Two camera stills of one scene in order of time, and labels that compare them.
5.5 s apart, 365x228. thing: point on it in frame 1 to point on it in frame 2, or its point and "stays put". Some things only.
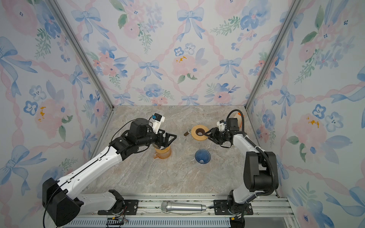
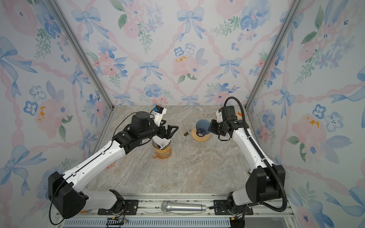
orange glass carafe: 162,154 stays put
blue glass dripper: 202,156 to 202,128
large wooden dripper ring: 196,137 stays put
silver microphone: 168,206 stays put
